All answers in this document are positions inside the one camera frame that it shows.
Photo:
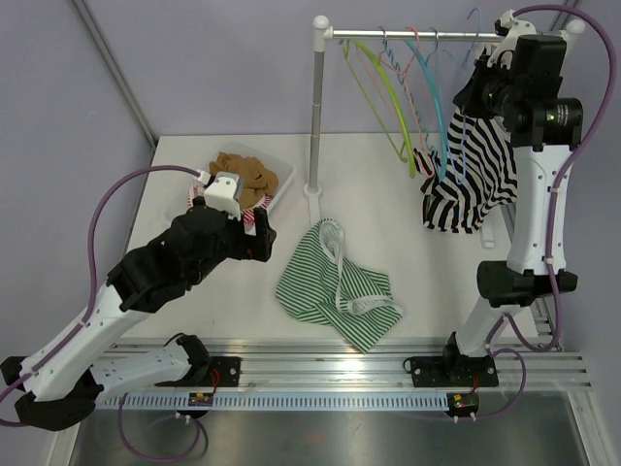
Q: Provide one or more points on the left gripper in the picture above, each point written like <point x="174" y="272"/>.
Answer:
<point x="252" y="247"/>

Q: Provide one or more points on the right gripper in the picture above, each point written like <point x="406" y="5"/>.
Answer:
<point x="468" y="99"/>

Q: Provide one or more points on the brown tank top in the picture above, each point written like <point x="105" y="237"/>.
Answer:
<point x="258" y="180"/>

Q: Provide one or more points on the green striped tank top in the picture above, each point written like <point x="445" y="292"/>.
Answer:
<point x="320" y="285"/>

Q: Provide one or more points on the black white striped tank top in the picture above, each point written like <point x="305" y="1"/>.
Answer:
<point x="480" y="175"/>

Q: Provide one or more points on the red striped tank top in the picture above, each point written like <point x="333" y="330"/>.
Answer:
<point x="196" y="197"/>

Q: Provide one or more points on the light blue hanger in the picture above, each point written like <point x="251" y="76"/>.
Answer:
<point x="463" y="64"/>

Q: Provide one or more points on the pink hanger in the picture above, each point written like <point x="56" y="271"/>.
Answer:
<point x="406" y="108"/>

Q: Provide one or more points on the green hanger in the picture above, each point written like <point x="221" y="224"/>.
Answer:
<point x="386" y="93"/>

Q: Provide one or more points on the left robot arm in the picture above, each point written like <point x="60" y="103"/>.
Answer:
<point x="62" y="383"/>

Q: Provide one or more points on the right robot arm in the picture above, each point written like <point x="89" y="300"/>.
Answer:
<point x="519" y="83"/>

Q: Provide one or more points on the white plastic basket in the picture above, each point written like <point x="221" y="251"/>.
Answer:
<point x="282" y="169"/>

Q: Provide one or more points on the clothes rack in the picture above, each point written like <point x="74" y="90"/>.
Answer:
<point x="323" y="32"/>

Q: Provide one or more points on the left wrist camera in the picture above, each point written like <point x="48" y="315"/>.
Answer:
<point x="220" y="192"/>

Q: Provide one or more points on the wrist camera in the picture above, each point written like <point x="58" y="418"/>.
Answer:
<point x="510" y="28"/>
<point x="220" y="192"/>

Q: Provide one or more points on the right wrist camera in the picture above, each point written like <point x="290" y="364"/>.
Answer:
<point x="510" y="28"/>

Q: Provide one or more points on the aluminium rail base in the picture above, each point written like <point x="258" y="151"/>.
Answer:
<point x="327" y="375"/>

